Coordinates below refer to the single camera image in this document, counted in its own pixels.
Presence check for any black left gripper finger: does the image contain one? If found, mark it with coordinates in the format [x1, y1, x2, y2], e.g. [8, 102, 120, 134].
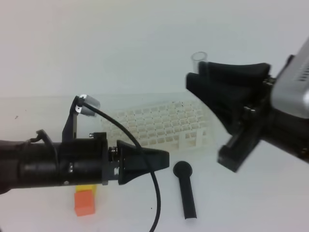
[117, 140, 169, 185]

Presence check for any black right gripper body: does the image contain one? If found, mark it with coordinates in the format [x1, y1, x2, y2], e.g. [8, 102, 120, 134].
[217, 108, 309, 172]

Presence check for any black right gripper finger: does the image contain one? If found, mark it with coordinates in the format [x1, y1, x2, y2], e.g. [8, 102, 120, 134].
[186, 72, 267, 135]
[205, 62, 270, 85]

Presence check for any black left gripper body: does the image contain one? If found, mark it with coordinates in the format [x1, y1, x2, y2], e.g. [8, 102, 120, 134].
[58, 132, 119, 185]

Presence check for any clear glass test tube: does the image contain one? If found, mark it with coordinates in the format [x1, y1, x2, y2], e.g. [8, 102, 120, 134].
[191, 51, 209, 76]

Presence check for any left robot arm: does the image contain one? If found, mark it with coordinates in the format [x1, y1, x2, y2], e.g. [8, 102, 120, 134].
[0, 130, 169, 193]

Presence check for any white test tube rack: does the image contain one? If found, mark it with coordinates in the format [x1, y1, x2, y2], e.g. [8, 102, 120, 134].
[108, 100, 213, 152]

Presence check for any yellow foam cube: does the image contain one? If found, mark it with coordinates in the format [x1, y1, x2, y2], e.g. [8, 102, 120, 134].
[75, 185, 97, 196]

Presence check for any orange foam cube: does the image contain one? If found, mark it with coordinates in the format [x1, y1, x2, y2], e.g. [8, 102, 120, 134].
[74, 190, 95, 217]

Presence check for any black plastic scoop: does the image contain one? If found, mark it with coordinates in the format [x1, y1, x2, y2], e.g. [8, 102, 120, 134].
[173, 161, 197, 219]

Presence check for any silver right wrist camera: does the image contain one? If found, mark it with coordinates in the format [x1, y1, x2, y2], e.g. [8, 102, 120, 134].
[271, 41, 309, 119]

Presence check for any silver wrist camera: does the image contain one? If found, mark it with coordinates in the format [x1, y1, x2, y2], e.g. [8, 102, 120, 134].
[74, 94, 101, 117]
[271, 41, 309, 119]

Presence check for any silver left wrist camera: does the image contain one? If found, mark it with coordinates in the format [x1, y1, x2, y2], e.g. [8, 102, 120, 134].
[74, 94, 101, 117]

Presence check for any black left camera cable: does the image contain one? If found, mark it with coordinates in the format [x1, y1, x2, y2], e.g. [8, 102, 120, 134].
[81, 99, 162, 232]

